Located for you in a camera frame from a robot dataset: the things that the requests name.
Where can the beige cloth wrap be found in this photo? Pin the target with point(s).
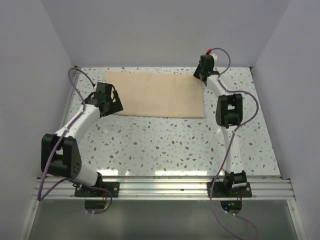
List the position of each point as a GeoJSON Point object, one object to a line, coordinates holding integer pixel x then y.
{"type": "Point", "coordinates": [163, 95]}

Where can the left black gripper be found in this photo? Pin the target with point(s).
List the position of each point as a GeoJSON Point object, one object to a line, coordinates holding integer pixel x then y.
{"type": "Point", "coordinates": [116, 106]}

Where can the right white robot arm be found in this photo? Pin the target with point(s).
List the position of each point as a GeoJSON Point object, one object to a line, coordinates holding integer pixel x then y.
{"type": "Point", "coordinates": [228, 116]}

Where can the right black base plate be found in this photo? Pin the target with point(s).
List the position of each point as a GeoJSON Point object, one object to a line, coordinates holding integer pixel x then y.
{"type": "Point", "coordinates": [221, 191]}

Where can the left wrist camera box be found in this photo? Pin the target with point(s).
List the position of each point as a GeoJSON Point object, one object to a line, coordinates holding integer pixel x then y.
{"type": "Point", "coordinates": [105, 89]}

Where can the aluminium front rail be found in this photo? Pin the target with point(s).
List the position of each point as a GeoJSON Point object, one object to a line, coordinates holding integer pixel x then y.
{"type": "Point", "coordinates": [195, 188]}

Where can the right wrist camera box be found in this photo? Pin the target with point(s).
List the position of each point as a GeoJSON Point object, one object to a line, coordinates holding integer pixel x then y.
{"type": "Point", "coordinates": [207, 62]}

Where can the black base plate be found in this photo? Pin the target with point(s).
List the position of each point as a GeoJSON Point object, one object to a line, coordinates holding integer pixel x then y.
{"type": "Point", "coordinates": [103, 189]}
{"type": "Point", "coordinates": [221, 191]}

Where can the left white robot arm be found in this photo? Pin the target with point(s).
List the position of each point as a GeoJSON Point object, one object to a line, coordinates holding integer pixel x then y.
{"type": "Point", "coordinates": [60, 154]}

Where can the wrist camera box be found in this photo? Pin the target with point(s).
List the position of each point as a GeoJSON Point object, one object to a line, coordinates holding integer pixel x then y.
{"type": "Point", "coordinates": [105, 89]}
{"type": "Point", "coordinates": [207, 62]}

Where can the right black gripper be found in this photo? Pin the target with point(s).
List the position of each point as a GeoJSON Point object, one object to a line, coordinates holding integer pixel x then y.
{"type": "Point", "coordinates": [195, 74]}

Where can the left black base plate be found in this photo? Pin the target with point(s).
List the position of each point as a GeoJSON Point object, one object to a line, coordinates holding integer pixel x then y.
{"type": "Point", "coordinates": [103, 189]}

